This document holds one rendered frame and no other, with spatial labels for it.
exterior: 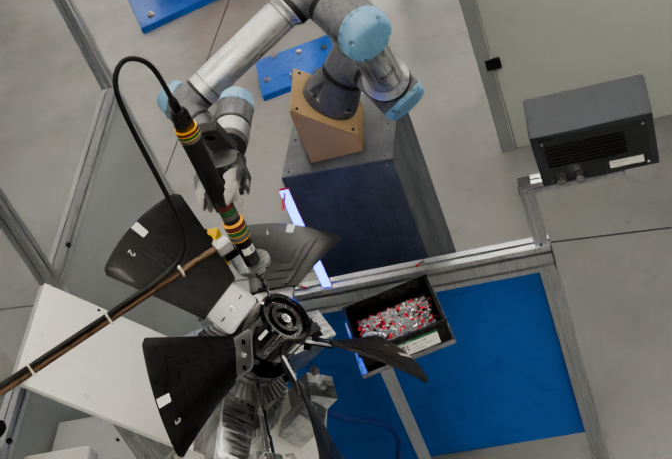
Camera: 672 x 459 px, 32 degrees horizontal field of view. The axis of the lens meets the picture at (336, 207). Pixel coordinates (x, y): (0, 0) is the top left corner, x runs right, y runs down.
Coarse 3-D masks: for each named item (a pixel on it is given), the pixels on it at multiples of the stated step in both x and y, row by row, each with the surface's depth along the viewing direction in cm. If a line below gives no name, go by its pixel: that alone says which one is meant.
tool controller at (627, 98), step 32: (544, 96) 256; (576, 96) 254; (608, 96) 251; (640, 96) 249; (544, 128) 252; (576, 128) 249; (608, 128) 249; (640, 128) 249; (544, 160) 257; (576, 160) 258; (608, 160) 258; (640, 160) 259
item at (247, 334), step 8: (240, 336) 229; (248, 336) 232; (240, 344) 230; (248, 344) 232; (240, 352) 230; (248, 352) 233; (240, 360) 231; (248, 360) 233; (240, 368) 231; (248, 368) 234; (240, 376) 231
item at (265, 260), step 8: (216, 240) 233; (216, 248) 231; (224, 248) 231; (232, 248) 232; (224, 256) 232; (232, 256) 233; (240, 256) 234; (264, 256) 238; (232, 264) 237; (240, 264) 235; (264, 264) 236; (240, 272) 236; (248, 272) 236; (256, 272) 236
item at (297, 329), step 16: (272, 304) 236; (288, 304) 239; (256, 320) 233; (272, 320) 233; (304, 320) 238; (256, 336) 233; (272, 336) 231; (288, 336) 232; (304, 336) 234; (256, 352) 234; (272, 352) 233; (288, 352) 234; (256, 368) 237; (272, 368) 239
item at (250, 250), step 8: (176, 104) 212; (176, 112) 213; (184, 112) 213; (176, 120) 213; (184, 120) 214; (192, 120) 215; (176, 128) 215; (184, 128) 214; (248, 240) 233; (240, 248) 234; (248, 248) 234; (248, 256) 235; (256, 256) 237; (248, 264) 237; (256, 264) 237
